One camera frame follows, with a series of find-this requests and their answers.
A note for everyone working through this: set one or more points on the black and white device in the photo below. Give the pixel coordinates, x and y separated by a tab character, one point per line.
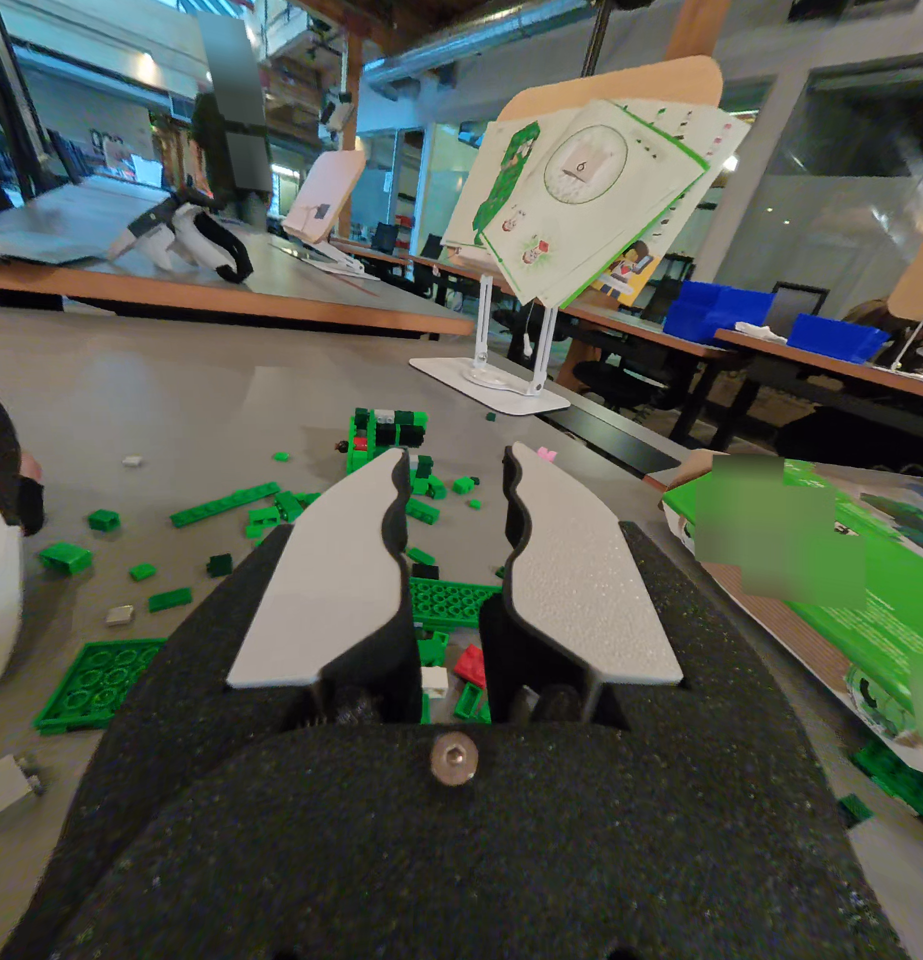
184	240

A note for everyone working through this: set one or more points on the long green brick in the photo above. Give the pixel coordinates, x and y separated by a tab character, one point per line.
225	504

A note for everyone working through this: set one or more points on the yellow toy box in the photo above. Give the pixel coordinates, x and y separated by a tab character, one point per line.
626	274

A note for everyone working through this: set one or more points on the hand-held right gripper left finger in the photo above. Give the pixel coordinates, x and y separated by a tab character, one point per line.
319	600

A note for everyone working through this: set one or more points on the light grey brick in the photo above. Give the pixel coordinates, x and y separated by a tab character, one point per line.
8	787

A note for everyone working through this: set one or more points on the person's left hand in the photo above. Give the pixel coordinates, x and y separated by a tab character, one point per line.
31	469

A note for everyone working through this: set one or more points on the dark green brick build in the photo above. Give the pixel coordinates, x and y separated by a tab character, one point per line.
386	439

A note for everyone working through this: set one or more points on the small grey tile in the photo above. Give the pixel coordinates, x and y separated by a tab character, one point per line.
120	615

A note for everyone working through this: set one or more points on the grey desk with wooden edge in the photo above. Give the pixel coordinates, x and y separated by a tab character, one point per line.
131	247

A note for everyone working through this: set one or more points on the black monitor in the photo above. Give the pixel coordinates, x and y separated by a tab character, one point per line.
803	307

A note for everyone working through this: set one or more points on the dark green brick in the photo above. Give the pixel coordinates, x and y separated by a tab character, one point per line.
220	565

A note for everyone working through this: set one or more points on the green toy box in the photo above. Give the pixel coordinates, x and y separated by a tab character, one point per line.
881	615

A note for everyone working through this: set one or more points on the black office chair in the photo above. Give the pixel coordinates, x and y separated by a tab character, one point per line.
626	382

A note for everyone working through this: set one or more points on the small red brick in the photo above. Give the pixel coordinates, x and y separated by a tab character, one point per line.
470	665

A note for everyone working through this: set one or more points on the green wedge brick plate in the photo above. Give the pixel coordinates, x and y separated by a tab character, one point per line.
454	604

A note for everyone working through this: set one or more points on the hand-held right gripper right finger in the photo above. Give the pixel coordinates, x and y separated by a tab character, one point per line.
589	600

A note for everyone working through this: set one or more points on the blue storage bin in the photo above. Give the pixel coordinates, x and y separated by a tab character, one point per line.
716	315
836	341

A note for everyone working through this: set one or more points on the green rectangular brick plate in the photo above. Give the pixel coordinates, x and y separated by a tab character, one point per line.
98	686

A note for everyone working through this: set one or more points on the wooden office desk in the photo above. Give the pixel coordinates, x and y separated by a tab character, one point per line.
844	371

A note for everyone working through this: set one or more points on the white stand with instruction booklet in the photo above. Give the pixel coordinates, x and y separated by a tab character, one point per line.
634	322

